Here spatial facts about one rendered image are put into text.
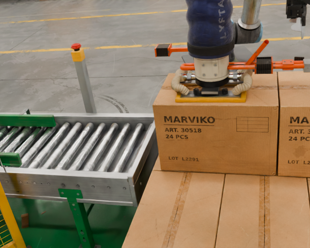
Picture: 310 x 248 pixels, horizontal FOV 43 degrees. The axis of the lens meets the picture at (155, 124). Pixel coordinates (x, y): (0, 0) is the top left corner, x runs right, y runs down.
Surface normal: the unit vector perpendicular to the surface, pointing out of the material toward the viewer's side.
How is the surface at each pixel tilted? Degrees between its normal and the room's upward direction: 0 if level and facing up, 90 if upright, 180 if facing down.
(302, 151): 90
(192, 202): 0
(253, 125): 90
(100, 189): 90
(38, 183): 90
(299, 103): 0
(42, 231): 0
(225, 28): 74
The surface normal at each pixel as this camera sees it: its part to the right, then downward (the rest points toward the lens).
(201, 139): -0.23, 0.50
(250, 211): -0.12, -0.86
